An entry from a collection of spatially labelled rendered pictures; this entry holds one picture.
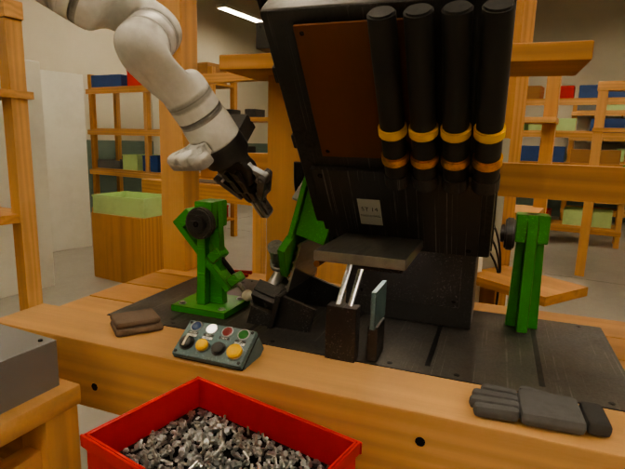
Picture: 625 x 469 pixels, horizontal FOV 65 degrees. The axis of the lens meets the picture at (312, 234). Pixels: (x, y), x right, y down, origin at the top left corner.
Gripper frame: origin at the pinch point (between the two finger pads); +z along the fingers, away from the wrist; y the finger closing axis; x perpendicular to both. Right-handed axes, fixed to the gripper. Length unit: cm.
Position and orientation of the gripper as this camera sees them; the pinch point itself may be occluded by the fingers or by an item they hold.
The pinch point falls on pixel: (262, 207)
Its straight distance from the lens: 84.6
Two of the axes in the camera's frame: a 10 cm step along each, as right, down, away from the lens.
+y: -7.5, -0.8, 6.6
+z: 4.3, 6.9, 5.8
